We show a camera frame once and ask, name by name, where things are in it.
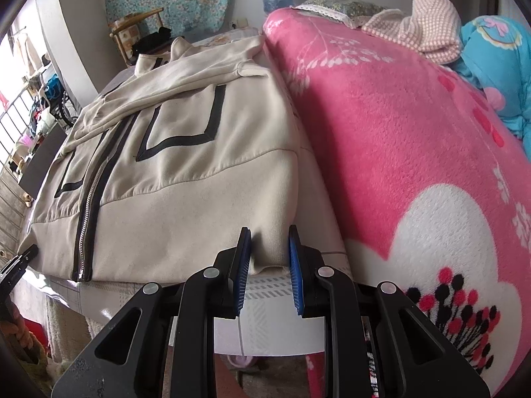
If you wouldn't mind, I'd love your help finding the beige zip jacket black trim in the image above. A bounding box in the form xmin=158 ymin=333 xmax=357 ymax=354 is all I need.
xmin=18 ymin=34 xmax=301 ymax=283

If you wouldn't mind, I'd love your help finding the green knit sleeve forearm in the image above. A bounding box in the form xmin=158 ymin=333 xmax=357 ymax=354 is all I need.
xmin=1 ymin=333 xmax=52 ymax=397

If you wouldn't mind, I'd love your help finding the left hand holding gripper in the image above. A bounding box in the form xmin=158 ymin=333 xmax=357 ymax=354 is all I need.
xmin=1 ymin=303 xmax=36 ymax=364

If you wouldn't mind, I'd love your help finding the metal balcony railing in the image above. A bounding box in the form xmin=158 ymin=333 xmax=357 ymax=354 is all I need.
xmin=0 ymin=86 xmax=34 ymax=261

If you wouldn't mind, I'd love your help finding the dark grey table top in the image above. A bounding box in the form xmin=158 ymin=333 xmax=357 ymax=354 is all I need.
xmin=18 ymin=123 xmax=67 ymax=199

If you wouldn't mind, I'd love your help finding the pink floral fleece blanket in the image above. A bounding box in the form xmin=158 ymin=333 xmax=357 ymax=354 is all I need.
xmin=264 ymin=8 xmax=530 ymax=394

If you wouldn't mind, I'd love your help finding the wooden chair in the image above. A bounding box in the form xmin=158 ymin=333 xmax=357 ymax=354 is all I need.
xmin=108 ymin=7 xmax=164 ymax=67

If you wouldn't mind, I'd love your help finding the black garment on chair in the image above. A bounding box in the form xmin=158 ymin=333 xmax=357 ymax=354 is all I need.
xmin=131 ymin=26 xmax=171 ymax=57

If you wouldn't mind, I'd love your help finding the blue cartoon blanket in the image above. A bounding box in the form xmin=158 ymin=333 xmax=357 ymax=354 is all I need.
xmin=451 ymin=15 xmax=530 ymax=156

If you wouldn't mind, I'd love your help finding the pink checkered knit cloth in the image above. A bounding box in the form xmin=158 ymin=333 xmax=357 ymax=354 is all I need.
xmin=362 ymin=0 xmax=463 ymax=65

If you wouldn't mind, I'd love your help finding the lace trimmed floral pillow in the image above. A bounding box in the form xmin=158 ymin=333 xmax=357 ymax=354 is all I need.
xmin=292 ymin=0 xmax=386 ymax=29

